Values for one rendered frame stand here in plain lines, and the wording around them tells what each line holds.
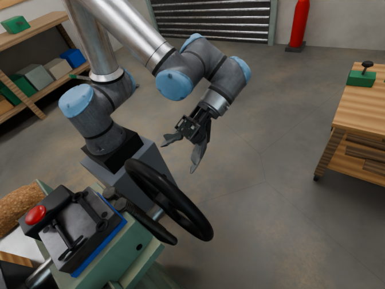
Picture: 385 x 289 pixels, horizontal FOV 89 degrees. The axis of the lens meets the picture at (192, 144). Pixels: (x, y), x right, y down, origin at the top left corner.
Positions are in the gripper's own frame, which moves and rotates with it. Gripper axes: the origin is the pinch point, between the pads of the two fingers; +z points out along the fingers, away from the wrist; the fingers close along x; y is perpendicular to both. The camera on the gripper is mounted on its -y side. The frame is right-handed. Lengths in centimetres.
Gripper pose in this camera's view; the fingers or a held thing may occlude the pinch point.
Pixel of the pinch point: (175, 160)
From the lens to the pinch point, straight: 65.9
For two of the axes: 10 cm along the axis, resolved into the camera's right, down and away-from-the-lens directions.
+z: -6.0, 8.0, 0.5
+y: -3.8, -2.3, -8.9
